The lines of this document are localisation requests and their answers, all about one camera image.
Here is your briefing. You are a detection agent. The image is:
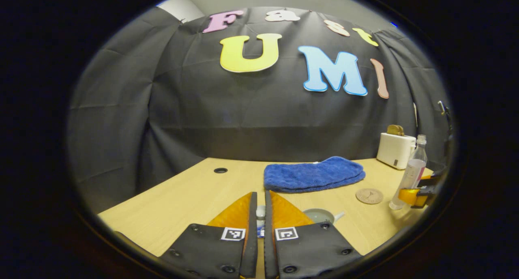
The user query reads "round wooden coaster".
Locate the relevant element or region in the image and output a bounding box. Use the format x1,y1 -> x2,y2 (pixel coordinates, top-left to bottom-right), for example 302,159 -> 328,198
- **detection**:
356,189 -> 384,205

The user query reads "blue towel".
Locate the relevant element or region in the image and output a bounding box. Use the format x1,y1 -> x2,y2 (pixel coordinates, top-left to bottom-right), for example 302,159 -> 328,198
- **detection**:
264,156 -> 366,193

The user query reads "white toaster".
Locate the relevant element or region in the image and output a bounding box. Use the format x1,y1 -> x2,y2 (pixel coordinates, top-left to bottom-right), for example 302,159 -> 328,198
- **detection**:
376,132 -> 417,170

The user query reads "black backdrop cloth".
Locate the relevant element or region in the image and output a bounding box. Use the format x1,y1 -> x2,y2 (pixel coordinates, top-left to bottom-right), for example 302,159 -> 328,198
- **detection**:
67,5 -> 453,215

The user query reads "clear water bottle red label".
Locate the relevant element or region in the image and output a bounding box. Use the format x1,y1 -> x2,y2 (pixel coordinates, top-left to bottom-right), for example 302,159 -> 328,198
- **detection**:
389,134 -> 428,211

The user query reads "white blue teacup lid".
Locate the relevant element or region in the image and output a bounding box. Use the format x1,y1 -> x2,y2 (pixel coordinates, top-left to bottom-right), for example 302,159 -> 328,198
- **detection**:
256,205 -> 266,239

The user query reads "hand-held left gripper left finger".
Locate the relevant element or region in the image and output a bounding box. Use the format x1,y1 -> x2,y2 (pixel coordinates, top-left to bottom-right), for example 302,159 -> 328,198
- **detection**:
158,191 -> 258,279

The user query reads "white ceramic teacup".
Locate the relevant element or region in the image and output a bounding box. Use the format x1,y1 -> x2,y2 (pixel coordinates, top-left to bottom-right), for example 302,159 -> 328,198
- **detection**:
302,208 -> 345,225

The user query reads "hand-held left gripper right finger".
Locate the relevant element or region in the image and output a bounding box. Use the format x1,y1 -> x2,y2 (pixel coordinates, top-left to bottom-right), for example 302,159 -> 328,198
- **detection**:
264,190 -> 363,279

